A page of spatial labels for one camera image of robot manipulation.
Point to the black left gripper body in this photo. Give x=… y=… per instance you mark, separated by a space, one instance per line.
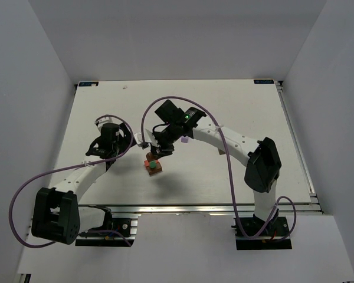
x=95 y=150

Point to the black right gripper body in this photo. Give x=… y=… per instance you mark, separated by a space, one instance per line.
x=159 y=148

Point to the red wood block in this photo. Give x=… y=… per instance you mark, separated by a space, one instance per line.
x=146 y=163

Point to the green wood cylinder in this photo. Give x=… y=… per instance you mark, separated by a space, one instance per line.
x=151 y=164

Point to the brown rectangular wood block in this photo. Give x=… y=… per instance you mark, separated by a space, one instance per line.
x=154 y=170

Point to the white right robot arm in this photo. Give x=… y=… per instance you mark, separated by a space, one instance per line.
x=260 y=157

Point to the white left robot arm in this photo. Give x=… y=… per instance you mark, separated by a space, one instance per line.
x=57 y=216

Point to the blue label sticker left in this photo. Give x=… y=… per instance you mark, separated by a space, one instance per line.
x=88 y=84

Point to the blue label sticker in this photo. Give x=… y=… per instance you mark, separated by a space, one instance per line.
x=263 y=81
x=88 y=84

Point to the blue label sticker right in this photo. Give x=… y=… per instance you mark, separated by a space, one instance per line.
x=263 y=81

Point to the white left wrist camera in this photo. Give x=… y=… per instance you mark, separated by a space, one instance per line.
x=99 y=122

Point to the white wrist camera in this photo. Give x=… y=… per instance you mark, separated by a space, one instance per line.
x=99 y=122
x=145 y=140

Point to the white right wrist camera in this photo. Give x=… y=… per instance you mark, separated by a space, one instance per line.
x=145 y=140

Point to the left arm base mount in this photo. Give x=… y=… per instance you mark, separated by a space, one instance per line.
x=102 y=227

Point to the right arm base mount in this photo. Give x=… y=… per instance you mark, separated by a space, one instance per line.
x=274 y=237

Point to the aluminium table frame rail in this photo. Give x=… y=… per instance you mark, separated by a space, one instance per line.
x=195 y=177

